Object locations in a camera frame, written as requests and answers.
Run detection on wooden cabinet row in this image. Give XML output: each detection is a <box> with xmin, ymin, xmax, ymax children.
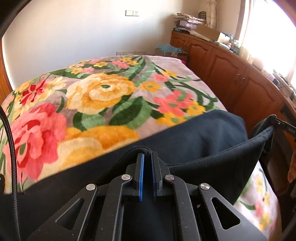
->
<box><xmin>170</xmin><ymin>31</ymin><xmax>295</xmax><ymax>133</ymax></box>

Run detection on black braided cable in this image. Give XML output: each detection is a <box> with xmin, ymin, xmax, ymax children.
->
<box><xmin>0</xmin><ymin>105</ymin><xmax>22</xmax><ymax>241</ymax></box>

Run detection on teal basket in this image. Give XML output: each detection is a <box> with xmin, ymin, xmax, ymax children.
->
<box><xmin>155</xmin><ymin>43</ymin><xmax>184</xmax><ymax>55</ymax></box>

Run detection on stack of papers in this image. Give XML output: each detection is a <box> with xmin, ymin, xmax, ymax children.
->
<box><xmin>175</xmin><ymin>13</ymin><xmax>207</xmax><ymax>32</ymax></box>

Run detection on floral bed blanket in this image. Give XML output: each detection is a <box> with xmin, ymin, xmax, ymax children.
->
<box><xmin>1</xmin><ymin>56</ymin><xmax>283</xmax><ymax>240</ymax></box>

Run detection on wall switch plate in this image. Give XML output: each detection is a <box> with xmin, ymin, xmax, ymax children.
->
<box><xmin>125</xmin><ymin>10</ymin><xmax>139</xmax><ymax>16</ymax></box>

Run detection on person right hand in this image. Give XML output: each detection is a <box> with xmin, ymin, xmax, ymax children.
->
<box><xmin>287</xmin><ymin>152</ymin><xmax>296</xmax><ymax>184</ymax></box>

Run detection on patterned curtain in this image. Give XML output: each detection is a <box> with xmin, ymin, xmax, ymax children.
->
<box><xmin>206</xmin><ymin>0</ymin><xmax>218</xmax><ymax>30</ymax></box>

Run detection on cardboard box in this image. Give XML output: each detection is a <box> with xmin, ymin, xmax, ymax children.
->
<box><xmin>196</xmin><ymin>24</ymin><xmax>230</xmax><ymax>43</ymax></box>

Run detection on black pants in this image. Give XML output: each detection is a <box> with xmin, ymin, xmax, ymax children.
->
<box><xmin>0</xmin><ymin>109</ymin><xmax>277</xmax><ymax>241</ymax></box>

